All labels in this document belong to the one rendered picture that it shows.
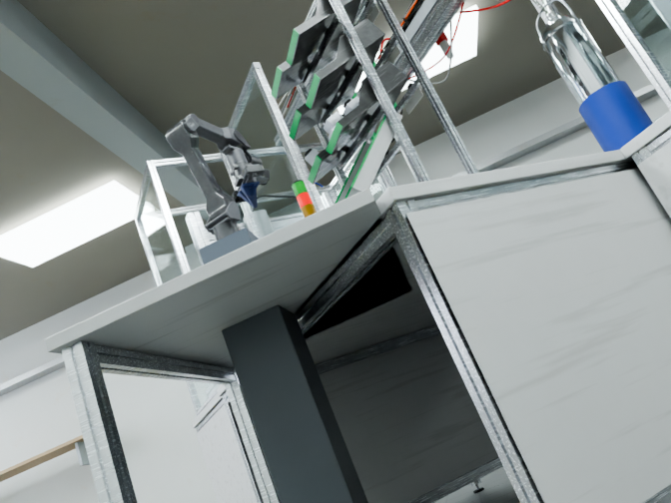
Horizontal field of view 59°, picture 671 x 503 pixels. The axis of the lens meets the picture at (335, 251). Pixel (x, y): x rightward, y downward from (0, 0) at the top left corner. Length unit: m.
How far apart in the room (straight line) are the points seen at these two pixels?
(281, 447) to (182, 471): 4.94
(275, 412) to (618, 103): 1.34
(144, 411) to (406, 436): 4.22
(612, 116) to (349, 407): 1.52
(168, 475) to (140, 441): 0.45
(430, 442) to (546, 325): 1.62
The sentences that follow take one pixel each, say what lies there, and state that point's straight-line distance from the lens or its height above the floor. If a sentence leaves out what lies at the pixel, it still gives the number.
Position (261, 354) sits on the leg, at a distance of 1.49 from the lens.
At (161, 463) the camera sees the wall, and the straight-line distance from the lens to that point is 6.49.
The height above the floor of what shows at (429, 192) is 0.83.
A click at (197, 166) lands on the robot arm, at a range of 1.74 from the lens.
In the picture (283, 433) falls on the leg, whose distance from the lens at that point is 1.47.
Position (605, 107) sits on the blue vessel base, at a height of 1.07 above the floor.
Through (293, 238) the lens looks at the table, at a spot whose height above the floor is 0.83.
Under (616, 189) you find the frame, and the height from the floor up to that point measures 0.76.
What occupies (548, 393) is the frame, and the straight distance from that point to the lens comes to 1.17.
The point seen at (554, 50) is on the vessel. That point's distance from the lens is 2.15.
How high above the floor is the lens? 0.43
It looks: 18 degrees up
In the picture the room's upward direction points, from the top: 23 degrees counter-clockwise
